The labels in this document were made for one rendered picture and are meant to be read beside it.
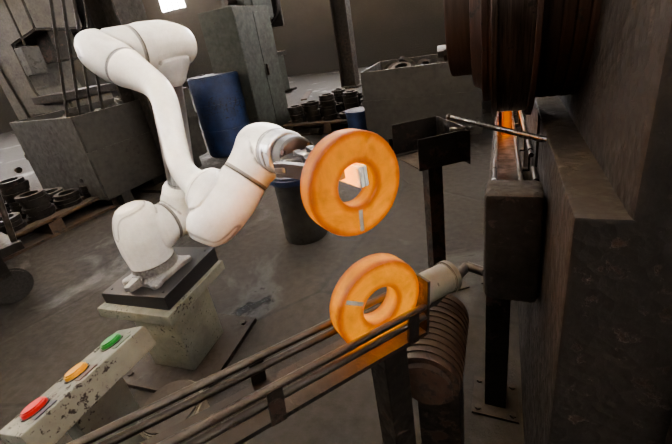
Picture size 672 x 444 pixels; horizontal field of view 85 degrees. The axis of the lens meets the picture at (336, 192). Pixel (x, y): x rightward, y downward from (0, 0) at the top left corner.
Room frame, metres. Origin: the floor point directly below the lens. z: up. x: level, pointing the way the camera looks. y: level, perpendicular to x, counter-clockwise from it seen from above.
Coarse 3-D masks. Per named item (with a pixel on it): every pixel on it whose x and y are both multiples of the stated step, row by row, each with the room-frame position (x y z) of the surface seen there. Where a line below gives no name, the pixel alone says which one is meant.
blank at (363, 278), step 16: (368, 256) 0.49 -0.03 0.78; (384, 256) 0.49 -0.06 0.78; (352, 272) 0.46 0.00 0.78; (368, 272) 0.45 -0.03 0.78; (384, 272) 0.47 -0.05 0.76; (400, 272) 0.48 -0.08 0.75; (336, 288) 0.46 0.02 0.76; (352, 288) 0.44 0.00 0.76; (368, 288) 0.45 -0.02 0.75; (400, 288) 0.48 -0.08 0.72; (416, 288) 0.49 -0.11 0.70; (336, 304) 0.44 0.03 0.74; (352, 304) 0.44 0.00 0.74; (384, 304) 0.49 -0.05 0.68; (400, 304) 0.48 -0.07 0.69; (336, 320) 0.43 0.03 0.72; (352, 320) 0.44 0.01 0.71; (368, 320) 0.46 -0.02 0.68; (384, 320) 0.46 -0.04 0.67; (352, 336) 0.44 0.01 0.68
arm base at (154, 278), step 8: (176, 256) 1.20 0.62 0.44; (184, 256) 1.22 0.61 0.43; (168, 264) 1.15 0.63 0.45; (176, 264) 1.17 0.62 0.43; (184, 264) 1.19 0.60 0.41; (136, 272) 1.11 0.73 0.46; (144, 272) 1.11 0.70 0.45; (152, 272) 1.11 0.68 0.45; (160, 272) 1.12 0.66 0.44; (168, 272) 1.13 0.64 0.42; (128, 280) 1.14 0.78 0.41; (136, 280) 1.10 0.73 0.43; (144, 280) 1.11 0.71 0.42; (152, 280) 1.10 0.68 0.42; (160, 280) 1.09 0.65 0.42; (128, 288) 1.09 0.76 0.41; (136, 288) 1.08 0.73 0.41; (152, 288) 1.07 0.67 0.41
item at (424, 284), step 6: (420, 276) 0.50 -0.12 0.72; (420, 282) 0.50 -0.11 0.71; (426, 282) 0.48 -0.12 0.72; (420, 288) 0.50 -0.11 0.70; (426, 288) 0.48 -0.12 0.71; (420, 294) 0.49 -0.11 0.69; (426, 294) 0.48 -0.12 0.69; (420, 300) 0.49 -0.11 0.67; (426, 300) 0.48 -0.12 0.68; (426, 312) 0.48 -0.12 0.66; (420, 324) 0.49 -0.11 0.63; (426, 324) 0.48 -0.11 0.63; (426, 330) 0.48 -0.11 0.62
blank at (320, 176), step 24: (336, 144) 0.48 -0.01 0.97; (360, 144) 0.49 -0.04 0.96; (384, 144) 0.51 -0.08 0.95; (312, 168) 0.46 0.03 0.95; (336, 168) 0.47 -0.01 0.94; (384, 168) 0.51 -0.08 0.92; (312, 192) 0.45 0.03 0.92; (336, 192) 0.47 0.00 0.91; (360, 192) 0.52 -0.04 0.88; (384, 192) 0.50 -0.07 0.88; (312, 216) 0.46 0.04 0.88; (336, 216) 0.46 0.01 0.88; (360, 216) 0.48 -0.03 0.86; (384, 216) 0.50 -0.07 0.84
